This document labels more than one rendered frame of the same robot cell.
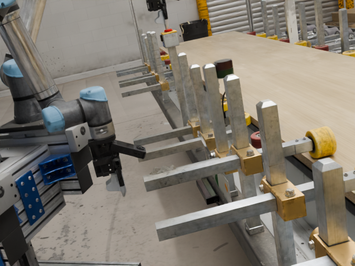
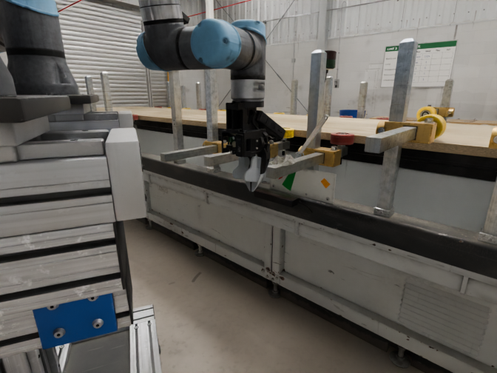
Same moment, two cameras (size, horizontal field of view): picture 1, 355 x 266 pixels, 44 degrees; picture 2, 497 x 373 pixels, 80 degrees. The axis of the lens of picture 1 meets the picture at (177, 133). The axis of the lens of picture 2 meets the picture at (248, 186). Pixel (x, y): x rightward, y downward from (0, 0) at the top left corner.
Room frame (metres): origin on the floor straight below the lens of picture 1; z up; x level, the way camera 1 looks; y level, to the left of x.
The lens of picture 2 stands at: (0.79, 0.68, 1.04)
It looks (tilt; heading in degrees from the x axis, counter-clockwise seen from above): 17 degrees down; 318
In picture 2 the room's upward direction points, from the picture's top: straight up
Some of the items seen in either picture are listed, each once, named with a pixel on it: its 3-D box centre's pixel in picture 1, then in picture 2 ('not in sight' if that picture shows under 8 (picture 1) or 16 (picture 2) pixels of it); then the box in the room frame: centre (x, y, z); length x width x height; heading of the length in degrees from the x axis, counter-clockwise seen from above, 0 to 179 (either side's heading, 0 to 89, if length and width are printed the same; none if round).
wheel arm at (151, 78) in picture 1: (149, 78); not in sight; (3.07, 0.12, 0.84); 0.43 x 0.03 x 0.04; 96
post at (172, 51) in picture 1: (179, 91); (176, 118); (2.13, -0.05, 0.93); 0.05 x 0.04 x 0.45; 6
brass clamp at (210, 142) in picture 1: (208, 138); (260, 148); (1.60, -0.11, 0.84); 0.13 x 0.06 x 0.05; 6
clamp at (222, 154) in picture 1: (226, 159); (319, 155); (1.35, -0.14, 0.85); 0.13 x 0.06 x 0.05; 6
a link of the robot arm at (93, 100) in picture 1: (94, 106); (247, 52); (1.29, 0.23, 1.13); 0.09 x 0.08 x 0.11; 113
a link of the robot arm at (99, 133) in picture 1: (102, 130); (248, 91); (1.29, 0.22, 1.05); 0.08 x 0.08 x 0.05
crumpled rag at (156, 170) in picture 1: (162, 169); (285, 158); (1.31, 0.07, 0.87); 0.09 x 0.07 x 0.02; 96
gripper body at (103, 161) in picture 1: (106, 154); (245, 129); (1.29, 0.23, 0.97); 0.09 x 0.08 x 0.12; 96
